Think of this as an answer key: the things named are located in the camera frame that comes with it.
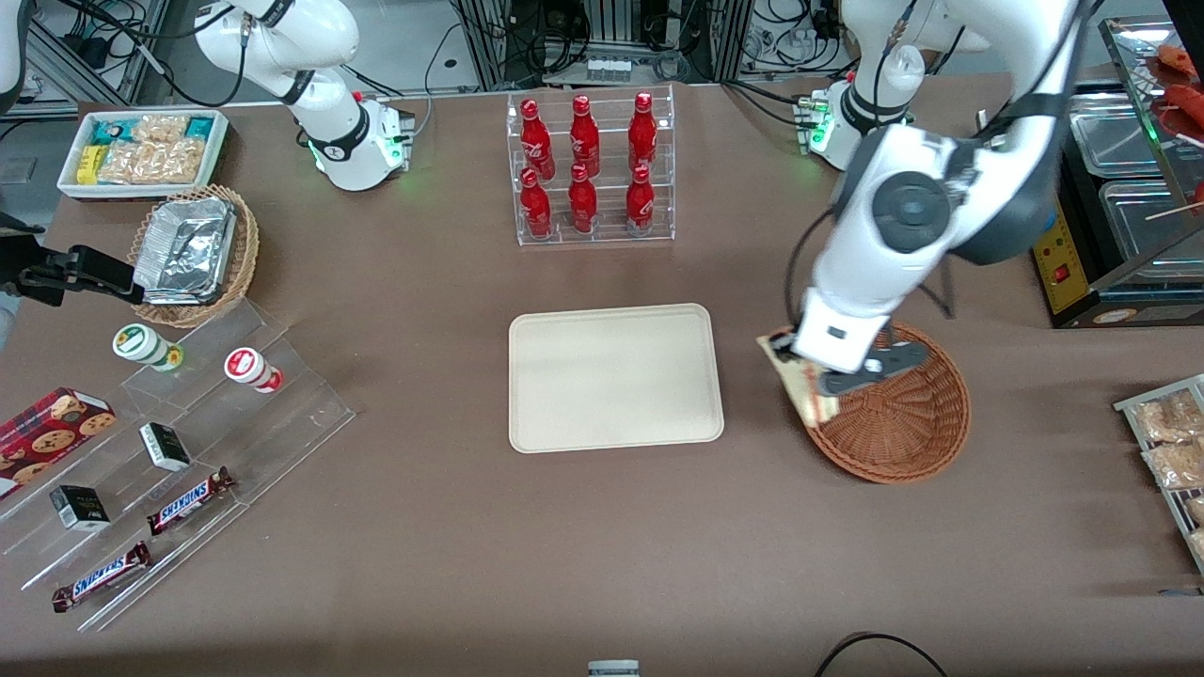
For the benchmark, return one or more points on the teal snack packet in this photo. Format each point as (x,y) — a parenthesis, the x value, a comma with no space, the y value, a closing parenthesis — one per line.
(111,132)
(198,128)

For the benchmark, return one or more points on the red lidded yogurt cup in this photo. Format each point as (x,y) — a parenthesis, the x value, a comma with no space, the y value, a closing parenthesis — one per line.
(249,367)

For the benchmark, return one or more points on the thin blue strip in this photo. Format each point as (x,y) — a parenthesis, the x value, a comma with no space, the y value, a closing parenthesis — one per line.
(1180,591)

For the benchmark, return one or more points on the clear acrylic stepped stand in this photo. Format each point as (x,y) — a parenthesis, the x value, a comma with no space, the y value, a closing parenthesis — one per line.
(282,423)

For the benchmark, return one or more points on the black food warmer machine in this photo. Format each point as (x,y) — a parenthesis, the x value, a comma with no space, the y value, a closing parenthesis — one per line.
(1082,301)

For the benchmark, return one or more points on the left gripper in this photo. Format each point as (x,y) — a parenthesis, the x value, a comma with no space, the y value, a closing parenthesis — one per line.
(784,354)

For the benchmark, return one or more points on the small clear nut bag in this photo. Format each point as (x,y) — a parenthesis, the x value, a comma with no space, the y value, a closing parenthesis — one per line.
(160,128)

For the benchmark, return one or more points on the yellow snack packet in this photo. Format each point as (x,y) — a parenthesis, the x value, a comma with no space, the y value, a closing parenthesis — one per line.
(89,164)

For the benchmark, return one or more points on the small white grey device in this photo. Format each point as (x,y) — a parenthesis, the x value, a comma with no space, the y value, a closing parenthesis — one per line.
(613,669)

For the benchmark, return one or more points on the red cola bottle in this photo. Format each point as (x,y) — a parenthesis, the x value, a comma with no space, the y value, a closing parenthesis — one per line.
(582,205)
(536,209)
(534,141)
(584,139)
(643,133)
(640,205)

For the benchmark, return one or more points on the green lidded yogurt cup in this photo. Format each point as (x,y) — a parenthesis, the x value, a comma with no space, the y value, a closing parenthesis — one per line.
(141,343)

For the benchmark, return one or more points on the triangular sandwich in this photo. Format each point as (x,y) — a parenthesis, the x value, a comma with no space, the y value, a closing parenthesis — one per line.
(807,393)

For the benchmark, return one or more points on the white rectangular snack bin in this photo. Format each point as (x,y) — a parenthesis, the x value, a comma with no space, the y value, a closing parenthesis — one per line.
(218,150)

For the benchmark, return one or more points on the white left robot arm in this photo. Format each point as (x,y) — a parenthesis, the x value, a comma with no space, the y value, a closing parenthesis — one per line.
(908,212)

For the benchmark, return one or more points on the clear acrylic bottle rack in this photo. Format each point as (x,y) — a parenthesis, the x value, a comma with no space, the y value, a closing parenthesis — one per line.
(607,240)

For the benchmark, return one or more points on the small black carton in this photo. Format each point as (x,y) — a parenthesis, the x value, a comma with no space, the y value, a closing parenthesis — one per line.
(80,508)
(165,447)

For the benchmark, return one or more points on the clear bag of fried snacks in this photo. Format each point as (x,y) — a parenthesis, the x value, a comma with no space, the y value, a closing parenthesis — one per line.
(1196,510)
(1171,418)
(1198,545)
(1178,465)

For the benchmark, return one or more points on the light woven wicker basket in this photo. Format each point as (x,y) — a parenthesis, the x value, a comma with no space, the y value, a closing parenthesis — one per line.
(246,254)

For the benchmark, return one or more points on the large clear nut bag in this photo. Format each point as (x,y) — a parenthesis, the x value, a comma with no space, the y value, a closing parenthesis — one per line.
(155,162)

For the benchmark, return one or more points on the aluminium equipment frame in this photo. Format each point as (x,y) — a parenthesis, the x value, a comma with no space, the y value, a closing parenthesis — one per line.
(489,42)

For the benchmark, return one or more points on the white power strip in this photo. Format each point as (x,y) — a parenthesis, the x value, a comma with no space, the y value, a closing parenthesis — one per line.
(609,70)

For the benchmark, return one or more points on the red chocolate cookie box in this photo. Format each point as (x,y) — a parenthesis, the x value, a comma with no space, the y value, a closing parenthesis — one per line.
(47,437)

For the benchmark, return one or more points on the brown snickers bar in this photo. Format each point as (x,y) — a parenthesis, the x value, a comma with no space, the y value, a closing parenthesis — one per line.
(102,576)
(188,501)

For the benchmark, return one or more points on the steel warmer pan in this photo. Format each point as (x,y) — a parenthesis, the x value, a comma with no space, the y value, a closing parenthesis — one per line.
(1115,136)
(1143,221)

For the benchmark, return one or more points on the beige plastic serving tray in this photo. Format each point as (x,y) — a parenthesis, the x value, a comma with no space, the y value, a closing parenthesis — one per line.
(611,376)

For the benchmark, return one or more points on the round brown wicker basket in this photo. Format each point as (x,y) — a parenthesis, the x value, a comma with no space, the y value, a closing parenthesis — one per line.
(903,423)

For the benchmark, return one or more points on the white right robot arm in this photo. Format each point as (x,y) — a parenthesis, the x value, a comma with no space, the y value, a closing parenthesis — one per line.
(329,122)

